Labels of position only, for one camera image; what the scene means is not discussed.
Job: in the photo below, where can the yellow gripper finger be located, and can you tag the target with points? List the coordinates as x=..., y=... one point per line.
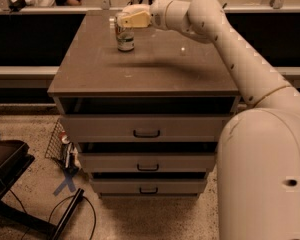
x=139, y=19
x=136, y=8

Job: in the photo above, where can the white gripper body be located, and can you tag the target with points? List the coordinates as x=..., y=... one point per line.
x=158, y=14

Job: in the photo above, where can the green 7up soda can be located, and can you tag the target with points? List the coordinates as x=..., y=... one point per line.
x=124, y=35

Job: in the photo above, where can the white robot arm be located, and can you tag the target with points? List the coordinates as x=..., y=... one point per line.
x=258, y=160

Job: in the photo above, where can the grey drawer cabinet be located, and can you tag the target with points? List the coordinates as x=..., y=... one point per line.
x=165, y=74

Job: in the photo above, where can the top grey drawer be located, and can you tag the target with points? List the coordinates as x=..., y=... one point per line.
x=142, y=128

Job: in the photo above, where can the grey drawer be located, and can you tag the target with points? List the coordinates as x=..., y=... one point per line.
x=147, y=162
x=142, y=128
x=105, y=187

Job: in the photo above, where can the red-topped bottle in basket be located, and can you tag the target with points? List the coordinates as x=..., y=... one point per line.
x=64, y=138

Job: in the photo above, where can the middle grey drawer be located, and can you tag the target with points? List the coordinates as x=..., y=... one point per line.
x=147, y=162

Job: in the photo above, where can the bottom grey drawer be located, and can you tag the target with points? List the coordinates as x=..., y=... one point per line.
x=105, y=187

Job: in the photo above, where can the blue tape cross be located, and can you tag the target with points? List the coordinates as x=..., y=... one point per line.
x=66, y=183

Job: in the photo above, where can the wire mesh basket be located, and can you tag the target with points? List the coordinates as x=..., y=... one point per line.
x=64, y=155

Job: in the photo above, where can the black cart frame left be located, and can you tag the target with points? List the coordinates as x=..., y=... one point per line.
x=14, y=160

